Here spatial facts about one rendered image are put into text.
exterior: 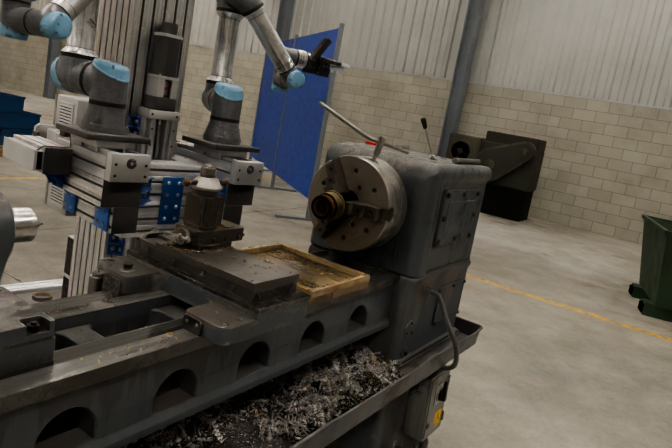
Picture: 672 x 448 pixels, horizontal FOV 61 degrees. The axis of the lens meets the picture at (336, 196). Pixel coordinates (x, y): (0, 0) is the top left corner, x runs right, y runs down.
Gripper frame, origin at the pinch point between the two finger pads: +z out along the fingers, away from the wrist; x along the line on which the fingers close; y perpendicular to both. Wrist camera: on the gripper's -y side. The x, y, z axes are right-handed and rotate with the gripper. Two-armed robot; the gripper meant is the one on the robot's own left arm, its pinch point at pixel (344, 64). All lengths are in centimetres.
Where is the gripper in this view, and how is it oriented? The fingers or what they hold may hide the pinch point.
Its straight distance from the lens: 268.3
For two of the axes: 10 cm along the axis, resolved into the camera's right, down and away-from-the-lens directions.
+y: -2.4, 9.3, 2.6
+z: 8.7, 0.9, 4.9
